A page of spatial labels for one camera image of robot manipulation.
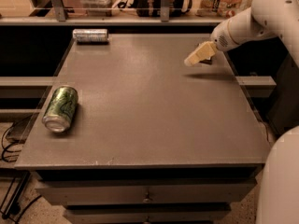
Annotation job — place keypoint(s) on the green soda can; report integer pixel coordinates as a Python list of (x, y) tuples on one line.
[(61, 109)]

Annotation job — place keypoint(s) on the colourful snack bag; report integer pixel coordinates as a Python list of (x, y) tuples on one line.
[(222, 0)]

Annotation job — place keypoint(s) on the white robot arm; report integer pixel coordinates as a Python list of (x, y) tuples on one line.
[(278, 201)]

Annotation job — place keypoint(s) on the black bag on shelf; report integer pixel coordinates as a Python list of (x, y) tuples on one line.
[(152, 8)]

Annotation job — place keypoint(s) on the upper drawer knob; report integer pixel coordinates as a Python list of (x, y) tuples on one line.
[(147, 199)]

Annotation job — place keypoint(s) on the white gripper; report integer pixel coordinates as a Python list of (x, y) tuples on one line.
[(220, 38)]

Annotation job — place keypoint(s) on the black rxbar chocolate wrapper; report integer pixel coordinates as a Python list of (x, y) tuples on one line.
[(207, 59)]

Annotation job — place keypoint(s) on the grey metal shelf rail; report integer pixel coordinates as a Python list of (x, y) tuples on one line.
[(22, 12)]

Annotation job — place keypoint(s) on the silver soda can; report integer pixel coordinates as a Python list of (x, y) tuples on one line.
[(90, 35)]

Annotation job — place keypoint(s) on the grey drawer cabinet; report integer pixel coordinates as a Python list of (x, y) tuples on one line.
[(147, 124)]

